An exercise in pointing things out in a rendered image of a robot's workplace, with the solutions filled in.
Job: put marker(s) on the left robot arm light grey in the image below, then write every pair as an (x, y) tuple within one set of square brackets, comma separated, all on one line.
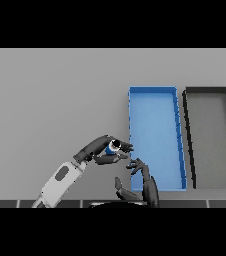
[(59, 181)]

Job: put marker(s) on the blue bin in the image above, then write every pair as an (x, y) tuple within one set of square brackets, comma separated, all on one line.
[(155, 140)]

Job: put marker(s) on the left robot hand dark grey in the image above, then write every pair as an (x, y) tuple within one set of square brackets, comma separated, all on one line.
[(95, 148)]

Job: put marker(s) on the right robot hand dark grey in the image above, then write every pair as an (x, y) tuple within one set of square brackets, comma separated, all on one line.
[(149, 188)]

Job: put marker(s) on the blue pipe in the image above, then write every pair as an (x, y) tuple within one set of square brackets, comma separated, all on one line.
[(113, 147)]

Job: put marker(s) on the dark grey bin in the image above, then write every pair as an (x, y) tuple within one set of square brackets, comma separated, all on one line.
[(211, 140)]

